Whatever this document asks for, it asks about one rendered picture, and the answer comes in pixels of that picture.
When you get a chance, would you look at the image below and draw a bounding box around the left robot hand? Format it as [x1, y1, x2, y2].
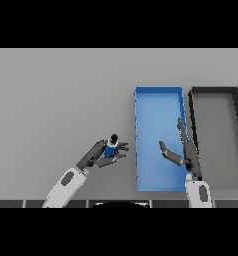
[75, 139, 130, 173]

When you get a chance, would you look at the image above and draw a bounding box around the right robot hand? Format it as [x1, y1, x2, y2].
[158, 116, 203, 182]

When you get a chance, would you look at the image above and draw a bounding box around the blue pipe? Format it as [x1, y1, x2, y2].
[103, 133, 120, 158]

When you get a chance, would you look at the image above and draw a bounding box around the dark grey bin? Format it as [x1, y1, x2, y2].
[187, 86, 238, 190]

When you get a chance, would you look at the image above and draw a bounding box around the blue bin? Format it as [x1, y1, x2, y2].
[134, 85, 189, 193]

